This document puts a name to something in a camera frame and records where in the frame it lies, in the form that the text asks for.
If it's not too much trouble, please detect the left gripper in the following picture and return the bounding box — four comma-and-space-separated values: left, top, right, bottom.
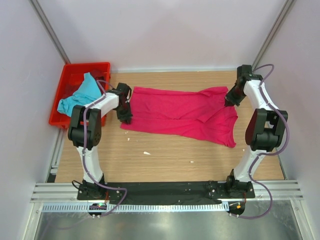
115, 101, 133, 125

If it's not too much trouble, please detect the pink t-shirt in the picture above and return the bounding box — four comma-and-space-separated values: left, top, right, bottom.
120, 86, 238, 148

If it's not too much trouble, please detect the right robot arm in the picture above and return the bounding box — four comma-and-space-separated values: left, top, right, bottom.
224, 64, 289, 198

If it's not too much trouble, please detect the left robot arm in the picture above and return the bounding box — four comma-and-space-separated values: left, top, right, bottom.
67, 83, 133, 200

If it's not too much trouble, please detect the turquoise t-shirt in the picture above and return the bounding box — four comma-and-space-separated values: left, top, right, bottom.
57, 72, 102, 117

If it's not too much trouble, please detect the red plastic bin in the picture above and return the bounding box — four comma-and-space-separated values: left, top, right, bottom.
48, 62, 111, 129

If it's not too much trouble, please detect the right round black connector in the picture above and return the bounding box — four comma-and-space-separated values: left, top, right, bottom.
227, 201, 246, 218

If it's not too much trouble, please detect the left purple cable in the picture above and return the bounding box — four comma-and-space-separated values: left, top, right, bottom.
82, 79, 128, 217

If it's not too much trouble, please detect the purple cable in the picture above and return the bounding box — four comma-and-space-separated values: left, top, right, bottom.
82, 79, 128, 217
233, 64, 291, 219

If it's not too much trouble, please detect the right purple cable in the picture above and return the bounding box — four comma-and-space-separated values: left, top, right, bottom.
233, 64, 291, 219

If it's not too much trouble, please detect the right aluminium corner post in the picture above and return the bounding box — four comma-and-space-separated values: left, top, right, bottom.
252, 0, 296, 69

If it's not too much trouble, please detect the aluminium corner post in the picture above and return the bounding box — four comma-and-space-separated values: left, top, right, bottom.
29, 0, 71, 64
252, 0, 296, 69

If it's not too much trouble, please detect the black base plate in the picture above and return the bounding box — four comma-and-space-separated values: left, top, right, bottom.
76, 180, 256, 205

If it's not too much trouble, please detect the white slotted cable duct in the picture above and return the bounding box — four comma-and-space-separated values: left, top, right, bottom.
42, 202, 229, 213

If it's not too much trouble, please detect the aluminium front rail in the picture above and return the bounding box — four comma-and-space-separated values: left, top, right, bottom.
31, 180, 303, 205

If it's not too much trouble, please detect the left aluminium corner post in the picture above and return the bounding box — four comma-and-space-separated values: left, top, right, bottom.
29, 0, 71, 64

